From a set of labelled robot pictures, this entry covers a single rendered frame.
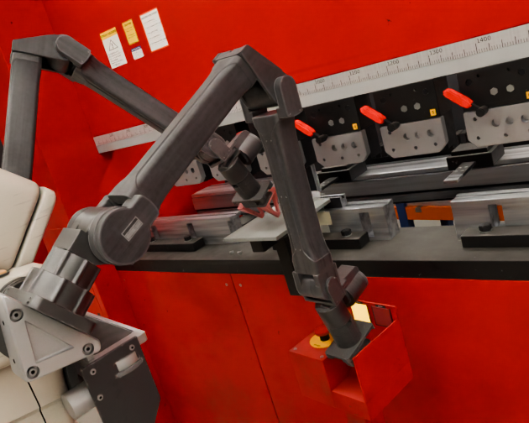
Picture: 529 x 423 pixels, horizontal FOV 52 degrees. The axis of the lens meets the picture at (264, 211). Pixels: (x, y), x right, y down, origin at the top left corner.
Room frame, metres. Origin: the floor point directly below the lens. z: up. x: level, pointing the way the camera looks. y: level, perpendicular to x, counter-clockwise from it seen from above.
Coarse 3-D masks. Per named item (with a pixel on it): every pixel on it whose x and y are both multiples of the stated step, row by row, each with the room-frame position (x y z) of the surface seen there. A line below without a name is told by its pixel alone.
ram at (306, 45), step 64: (64, 0) 1.96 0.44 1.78; (128, 0) 1.76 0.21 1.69; (192, 0) 1.59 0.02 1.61; (256, 0) 1.45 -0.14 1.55; (320, 0) 1.33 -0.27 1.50; (384, 0) 1.23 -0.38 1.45; (448, 0) 1.14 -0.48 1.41; (512, 0) 1.06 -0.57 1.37; (128, 64) 1.82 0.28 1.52; (192, 64) 1.64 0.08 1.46; (320, 64) 1.36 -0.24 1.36; (448, 64) 1.15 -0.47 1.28
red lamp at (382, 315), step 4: (372, 308) 1.08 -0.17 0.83; (376, 308) 1.07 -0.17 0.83; (380, 308) 1.06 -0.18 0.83; (384, 308) 1.06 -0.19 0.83; (376, 312) 1.07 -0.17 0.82; (380, 312) 1.06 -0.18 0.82; (384, 312) 1.06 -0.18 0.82; (388, 312) 1.05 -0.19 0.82; (376, 316) 1.08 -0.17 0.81; (380, 316) 1.07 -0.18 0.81; (384, 316) 1.06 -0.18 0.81; (388, 316) 1.05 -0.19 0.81; (376, 320) 1.08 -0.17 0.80; (380, 320) 1.07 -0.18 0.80; (384, 320) 1.06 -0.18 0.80; (388, 320) 1.05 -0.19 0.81; (380, 324) 1.07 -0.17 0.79; (384, 324) 1.06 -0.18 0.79; (388, 324) 1.05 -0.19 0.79
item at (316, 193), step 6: (306, 168) 1.48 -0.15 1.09; (312, 168) 1.48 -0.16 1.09; (306, 174) 1.48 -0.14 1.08; (312, 174) 1.47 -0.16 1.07; (312, 180) 1.47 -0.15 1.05; (318, 180) 1.48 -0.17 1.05; (312, 186) 1.48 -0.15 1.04; (318, 186) 1.48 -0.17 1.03; (312, 192) 1.49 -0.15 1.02; (318, 192) 1.48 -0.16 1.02
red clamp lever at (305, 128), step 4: (296, 120) 1.40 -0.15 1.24; (300, 120) 1.40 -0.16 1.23; (296, 124) 1.39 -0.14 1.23; (300, 124) 1.38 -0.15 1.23; (304, 124) 1.39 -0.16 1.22; (300, 128) 1.38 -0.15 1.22; (304, 128) 1.37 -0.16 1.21; (308, 128) 1.37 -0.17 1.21; (312, 128) 1.38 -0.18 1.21; (304, 132) 1.38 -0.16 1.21; (308, 132) 1.37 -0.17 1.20; (312, 132) 1.37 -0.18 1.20; (312, 136) 1.37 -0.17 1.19; (316, 136) 1.36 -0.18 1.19; (320, 136) 1.35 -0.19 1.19; (324, 136) 1.36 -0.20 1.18; (316, 140) 1.35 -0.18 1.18; (320, 140) 1.34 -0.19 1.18; (324, 140) 1.36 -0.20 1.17
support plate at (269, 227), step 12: (324, 204) 1.41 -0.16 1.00; (264, 216) 1.46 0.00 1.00; (240, 228) 1.41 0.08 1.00; (252, 228) 1.37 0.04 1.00; (264, 228) 1.34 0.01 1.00; (276, 228) 1.31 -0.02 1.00; (228, 240) 1.35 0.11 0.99; (240, 240) 1.32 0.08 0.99; (252, 240) 1.29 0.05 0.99; (264, 240) 1.27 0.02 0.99; (276, 240) 1.24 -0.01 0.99
